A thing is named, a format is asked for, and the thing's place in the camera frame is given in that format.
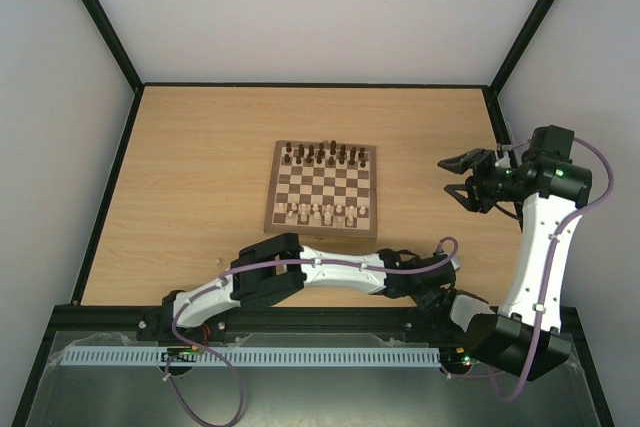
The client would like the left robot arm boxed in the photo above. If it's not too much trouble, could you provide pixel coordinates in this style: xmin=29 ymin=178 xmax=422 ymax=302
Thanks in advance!
xmin=158 ymin=233 xmax=460 ymax=332

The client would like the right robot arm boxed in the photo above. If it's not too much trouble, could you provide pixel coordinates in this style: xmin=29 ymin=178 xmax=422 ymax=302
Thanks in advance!
xmin=436 ymin=125 xmax=592 ymax=381

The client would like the right circuit board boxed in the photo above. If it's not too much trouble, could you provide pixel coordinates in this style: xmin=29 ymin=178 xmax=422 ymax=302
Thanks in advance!
xmin=439 ymin=346 xmax=482 ymax=367

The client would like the wooden chess board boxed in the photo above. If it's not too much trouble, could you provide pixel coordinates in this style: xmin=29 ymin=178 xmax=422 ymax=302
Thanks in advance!
xmin=264 ymin=140 xmax=378 ymax=239

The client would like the black aluminium frame rail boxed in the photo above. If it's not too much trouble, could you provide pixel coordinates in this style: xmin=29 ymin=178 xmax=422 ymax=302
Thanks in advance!
xmin=45 ymin=305 xmax=464 ymax=345

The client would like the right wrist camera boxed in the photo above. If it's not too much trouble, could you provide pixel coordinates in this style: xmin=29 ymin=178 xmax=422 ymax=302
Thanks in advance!
xmin=495 ymin=144 xmax=518 ymax=169

